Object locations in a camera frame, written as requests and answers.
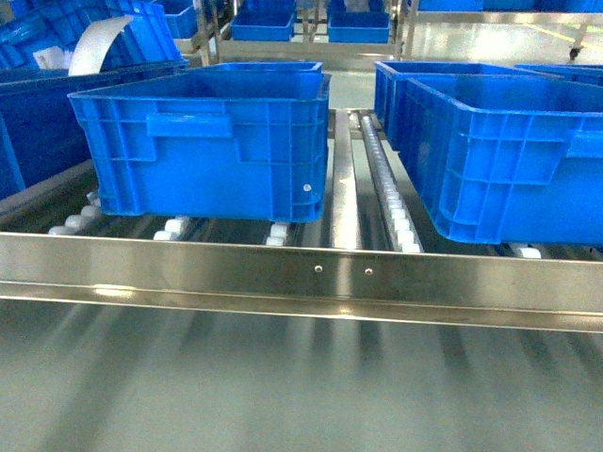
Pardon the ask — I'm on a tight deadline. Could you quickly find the stainless steel shelf rack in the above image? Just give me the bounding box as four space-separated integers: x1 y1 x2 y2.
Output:
1 108 602 333

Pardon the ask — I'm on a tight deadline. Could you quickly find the blue plastic bin centre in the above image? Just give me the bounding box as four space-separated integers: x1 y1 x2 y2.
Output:
69 69 331 223

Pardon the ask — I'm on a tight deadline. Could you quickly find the blue plastic bin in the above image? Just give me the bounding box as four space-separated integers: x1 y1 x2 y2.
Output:
515 64 603 86
69 69 331 223
1 59 188 199
375 61 602 246

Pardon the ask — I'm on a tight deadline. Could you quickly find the blue plastic bin left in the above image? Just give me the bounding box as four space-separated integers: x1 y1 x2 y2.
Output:
1 59 188 199

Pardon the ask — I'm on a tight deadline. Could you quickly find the blue plastic bin far right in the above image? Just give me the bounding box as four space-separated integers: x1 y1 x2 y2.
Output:
515 64 603 86

